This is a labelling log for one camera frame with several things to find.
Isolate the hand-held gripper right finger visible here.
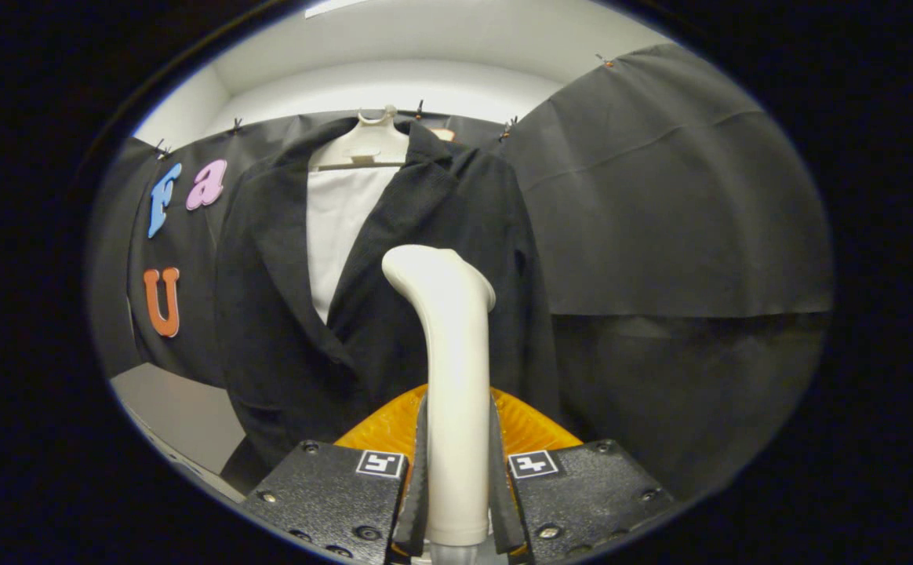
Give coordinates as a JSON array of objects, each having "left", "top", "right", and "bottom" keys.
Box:
[{"left": 489, "top": 386, "right": 677, "bottom": 565}]

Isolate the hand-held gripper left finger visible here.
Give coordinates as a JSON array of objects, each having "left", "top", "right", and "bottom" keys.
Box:
[{"left": 237, "top": 383, "right": 431, "bottom": 565}]

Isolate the black suit jacket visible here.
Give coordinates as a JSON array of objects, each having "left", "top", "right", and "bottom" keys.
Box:
[{"left": 215, "top": 116, "right": 561, "bottom": 491}]

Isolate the white garment steamer head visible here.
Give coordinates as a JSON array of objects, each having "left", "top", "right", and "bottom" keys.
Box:
[{"left": 381, "top": 245, "right": 497, "bottom": 548}]

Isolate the black backdrop cloth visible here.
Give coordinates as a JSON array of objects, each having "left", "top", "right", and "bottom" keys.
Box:
[{"left": 84, "top": 43, "right": 834, "bottom": 503}]

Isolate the cream plastic hanger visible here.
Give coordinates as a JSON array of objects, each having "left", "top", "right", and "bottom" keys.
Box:
[{"left": 309, "top": 106, "right": 410, "bottom": 172}]

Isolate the row of backdrop clips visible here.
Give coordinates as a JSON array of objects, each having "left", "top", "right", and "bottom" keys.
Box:
[{"left": 155, "top": 53, "right": 616, "bottom": 158}]

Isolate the ceiling light panel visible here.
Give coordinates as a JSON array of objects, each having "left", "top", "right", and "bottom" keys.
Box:
[{"left": 304, "top": 0, "right": 371, "bottom": 18}]

